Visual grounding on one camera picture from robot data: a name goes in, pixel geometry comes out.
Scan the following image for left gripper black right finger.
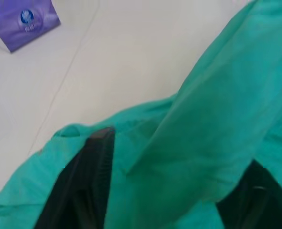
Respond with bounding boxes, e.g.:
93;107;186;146
216;159;282;229

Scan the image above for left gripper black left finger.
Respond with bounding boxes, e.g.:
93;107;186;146
37;127;116;229

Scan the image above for green shorts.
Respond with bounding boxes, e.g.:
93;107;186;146
0;0;282;229

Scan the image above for small purple tissue box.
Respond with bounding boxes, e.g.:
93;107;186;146
0;0;61;54

